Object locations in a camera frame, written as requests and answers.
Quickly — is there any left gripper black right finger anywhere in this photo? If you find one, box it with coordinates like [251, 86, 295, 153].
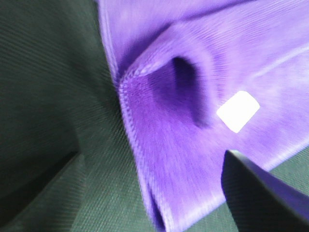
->
[221, 150, 309, 232]

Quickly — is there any white towel label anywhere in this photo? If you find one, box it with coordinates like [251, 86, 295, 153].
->
[216, 91, 260, 133]

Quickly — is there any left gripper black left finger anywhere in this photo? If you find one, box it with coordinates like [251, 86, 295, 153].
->
[0, 152, 82, 222]

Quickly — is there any purple microfiber towel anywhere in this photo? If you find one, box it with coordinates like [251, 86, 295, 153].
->
[98, 0, 309, 232]

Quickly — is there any dark grey table cloth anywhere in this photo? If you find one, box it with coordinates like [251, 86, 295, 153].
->
[0, 0, 309, 232]

